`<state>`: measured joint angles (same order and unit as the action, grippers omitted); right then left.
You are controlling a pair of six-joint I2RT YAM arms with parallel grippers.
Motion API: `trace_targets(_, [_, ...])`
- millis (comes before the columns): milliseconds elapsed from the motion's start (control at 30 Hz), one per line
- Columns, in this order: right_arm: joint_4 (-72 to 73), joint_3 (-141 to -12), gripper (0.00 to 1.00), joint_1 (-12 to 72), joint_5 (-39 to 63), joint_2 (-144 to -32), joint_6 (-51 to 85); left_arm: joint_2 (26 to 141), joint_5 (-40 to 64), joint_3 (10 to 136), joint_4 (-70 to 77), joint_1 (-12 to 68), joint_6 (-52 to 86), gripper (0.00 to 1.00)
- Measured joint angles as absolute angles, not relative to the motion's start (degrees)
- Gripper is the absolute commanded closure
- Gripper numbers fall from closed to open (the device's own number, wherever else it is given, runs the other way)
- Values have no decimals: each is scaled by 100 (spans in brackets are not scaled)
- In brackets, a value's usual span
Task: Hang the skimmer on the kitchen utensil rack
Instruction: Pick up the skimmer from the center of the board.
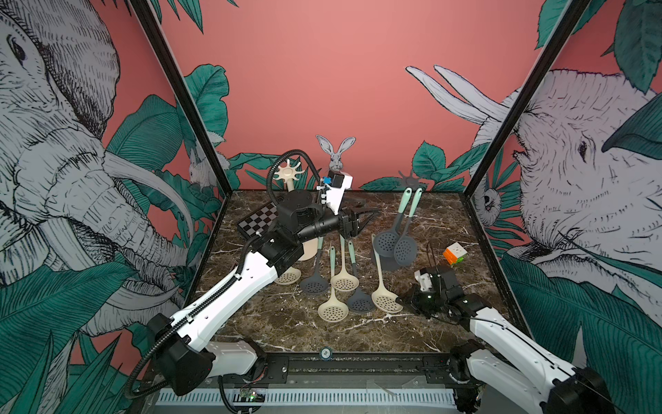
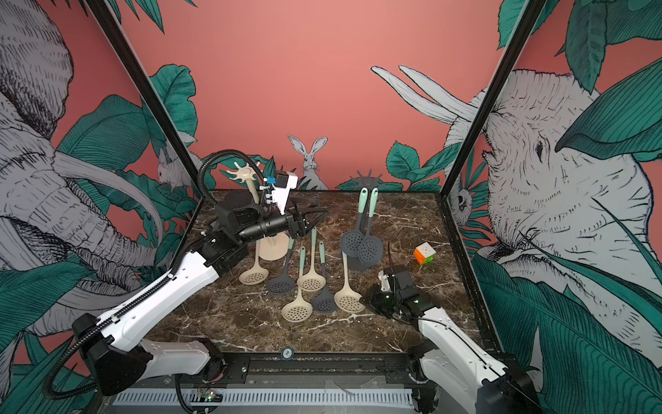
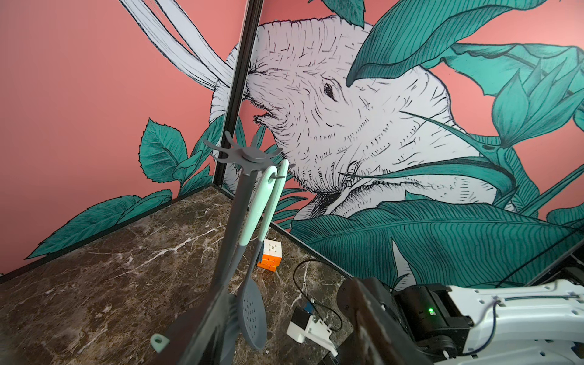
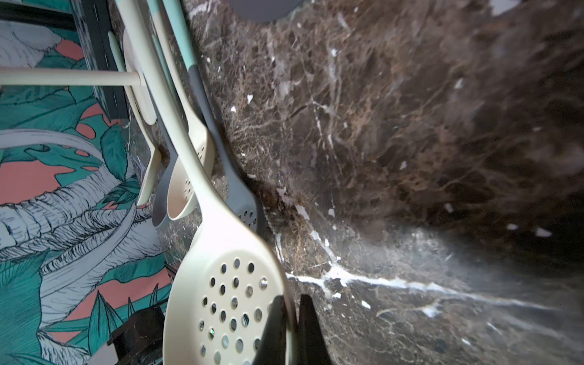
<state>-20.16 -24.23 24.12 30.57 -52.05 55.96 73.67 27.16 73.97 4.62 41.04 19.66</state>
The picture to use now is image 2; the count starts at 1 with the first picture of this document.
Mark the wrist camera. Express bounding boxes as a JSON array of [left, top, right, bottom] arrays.
[[260, 170, 298, 215], [378, 270, 392, 293]]

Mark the beige utensil rack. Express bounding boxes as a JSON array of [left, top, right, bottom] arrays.
[[227, 162, 289, 262]]

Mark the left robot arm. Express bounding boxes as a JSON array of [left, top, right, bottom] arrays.
[[41, 149, 329, 400]]

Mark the small circuit board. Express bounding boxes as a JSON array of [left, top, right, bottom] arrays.
[[192, 389, 223, 404]]

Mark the left black frame post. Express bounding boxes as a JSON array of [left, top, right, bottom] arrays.
[[86, 0, 198, 190]]

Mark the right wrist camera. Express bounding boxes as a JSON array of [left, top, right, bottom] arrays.
[[378, 270, 392, 293]]

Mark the white vent strip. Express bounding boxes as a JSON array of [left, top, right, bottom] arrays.
[[113, 388, 414, 408]]

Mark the beige skimmer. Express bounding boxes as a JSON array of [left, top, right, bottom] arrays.
[[239, 241, 269, 286], [298, 228, 326, 293], [281, 247, 313, 323], [334, 253, 365, 313]]

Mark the right black frame post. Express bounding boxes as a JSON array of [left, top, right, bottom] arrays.
[[441, 0, 546, 199]]

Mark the round front knob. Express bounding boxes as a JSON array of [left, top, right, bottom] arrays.
[[281, 347, 294, 361]]

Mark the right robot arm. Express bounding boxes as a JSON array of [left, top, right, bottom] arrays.
[[362, 265, 544, 413]]

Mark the black front rail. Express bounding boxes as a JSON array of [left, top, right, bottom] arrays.
[[181, 352, 425, 385]]

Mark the grey skimmer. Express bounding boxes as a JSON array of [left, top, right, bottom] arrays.
[[359, 188, 384, 267], [265, 238, 296, 294], [341, 187, 368, 257], [311, 241, 338, 314]]

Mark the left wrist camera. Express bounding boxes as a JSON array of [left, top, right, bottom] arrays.
[[260, 170, 298, 215]]

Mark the black frame post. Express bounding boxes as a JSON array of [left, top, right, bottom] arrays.
[[86, 0, 198, 190], [441, 0, 546, 199]]

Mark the colourful puzzle cube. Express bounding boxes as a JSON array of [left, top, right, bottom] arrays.
[[414, 243, 436, 265]]

